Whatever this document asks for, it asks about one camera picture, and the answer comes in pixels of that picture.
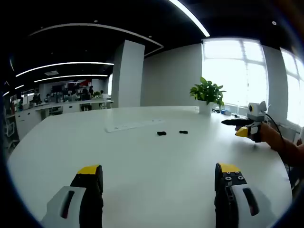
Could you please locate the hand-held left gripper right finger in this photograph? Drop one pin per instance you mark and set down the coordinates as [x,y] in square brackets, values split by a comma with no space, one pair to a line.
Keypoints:
[237,202]

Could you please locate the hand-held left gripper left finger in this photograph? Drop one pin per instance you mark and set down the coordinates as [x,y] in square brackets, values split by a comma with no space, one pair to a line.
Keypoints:
[71,202]

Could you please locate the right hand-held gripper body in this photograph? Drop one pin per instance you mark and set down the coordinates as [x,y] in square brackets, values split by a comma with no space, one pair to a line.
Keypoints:
[257,112]

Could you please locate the black plastic buckle pronged part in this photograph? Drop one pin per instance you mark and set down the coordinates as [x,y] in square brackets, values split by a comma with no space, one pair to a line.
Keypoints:
[183,132]

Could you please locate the black plastic buckle socket part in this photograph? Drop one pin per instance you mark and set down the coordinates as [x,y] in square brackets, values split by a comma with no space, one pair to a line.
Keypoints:
[161,133]

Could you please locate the person's right hand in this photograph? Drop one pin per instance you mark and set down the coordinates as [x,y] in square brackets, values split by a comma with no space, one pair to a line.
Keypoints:
[269,136]

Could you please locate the blue tissue box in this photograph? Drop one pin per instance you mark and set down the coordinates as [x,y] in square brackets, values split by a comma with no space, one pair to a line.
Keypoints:
[225,112]

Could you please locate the small dark object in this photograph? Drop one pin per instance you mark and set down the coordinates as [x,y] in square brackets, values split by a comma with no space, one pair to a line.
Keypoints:
[216,110]

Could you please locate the potted green plant white pot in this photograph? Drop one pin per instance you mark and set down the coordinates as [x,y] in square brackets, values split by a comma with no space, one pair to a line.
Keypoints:
[207,95]

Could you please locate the bright window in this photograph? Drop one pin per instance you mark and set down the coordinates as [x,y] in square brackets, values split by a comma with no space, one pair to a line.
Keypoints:
[232,76]
[295,90]

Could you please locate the long white office desk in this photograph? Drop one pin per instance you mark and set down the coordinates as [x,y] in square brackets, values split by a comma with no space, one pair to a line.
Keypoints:
[71,108]

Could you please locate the white ceiling light strip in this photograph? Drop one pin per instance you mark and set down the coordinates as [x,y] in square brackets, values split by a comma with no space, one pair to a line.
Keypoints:
[64,64]
[71,77]
[190,16]

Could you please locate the white square pillar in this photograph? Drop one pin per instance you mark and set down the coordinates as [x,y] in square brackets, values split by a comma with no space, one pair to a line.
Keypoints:
[128,76]

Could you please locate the square ceiling vent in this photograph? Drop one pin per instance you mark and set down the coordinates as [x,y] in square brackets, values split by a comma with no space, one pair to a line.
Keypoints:
[51,72]

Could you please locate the red wall panel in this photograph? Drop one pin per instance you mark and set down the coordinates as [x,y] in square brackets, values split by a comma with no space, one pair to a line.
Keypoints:
[86,83]

